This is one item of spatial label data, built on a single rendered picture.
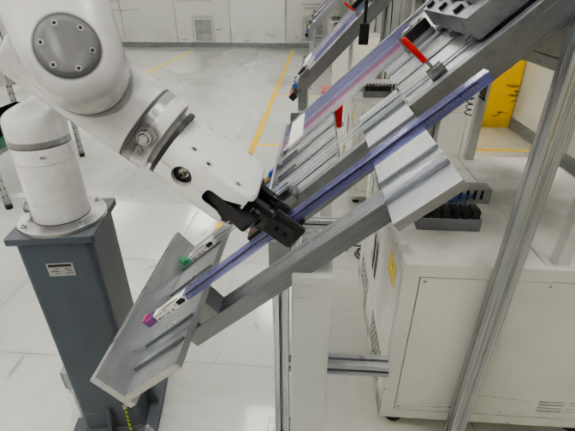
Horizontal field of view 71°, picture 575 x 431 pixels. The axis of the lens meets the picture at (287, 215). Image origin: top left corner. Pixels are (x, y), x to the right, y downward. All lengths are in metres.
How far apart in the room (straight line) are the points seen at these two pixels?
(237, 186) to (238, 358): 1.20
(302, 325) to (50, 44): 0.48
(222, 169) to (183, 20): 9.64
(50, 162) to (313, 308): 0.62
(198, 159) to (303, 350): 0.39
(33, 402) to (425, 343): 1.24
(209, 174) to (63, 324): 0.83
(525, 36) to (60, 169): 0.92
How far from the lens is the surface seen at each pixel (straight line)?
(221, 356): 1.58
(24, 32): 0.37
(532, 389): 1.37
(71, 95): 0.36
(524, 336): 1.21
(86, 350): 1.22
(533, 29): 0.85
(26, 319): 1.99
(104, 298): 1.09
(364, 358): 1.14
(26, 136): 0.95
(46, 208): 1.01
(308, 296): 0.60
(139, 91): 0.42
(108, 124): 0.42
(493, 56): 0.83
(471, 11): 0.86
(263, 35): 9.69
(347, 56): 5.53
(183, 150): 0.40
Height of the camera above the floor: 1.17
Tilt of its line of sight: 29 degrees down
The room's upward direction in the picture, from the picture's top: straight up
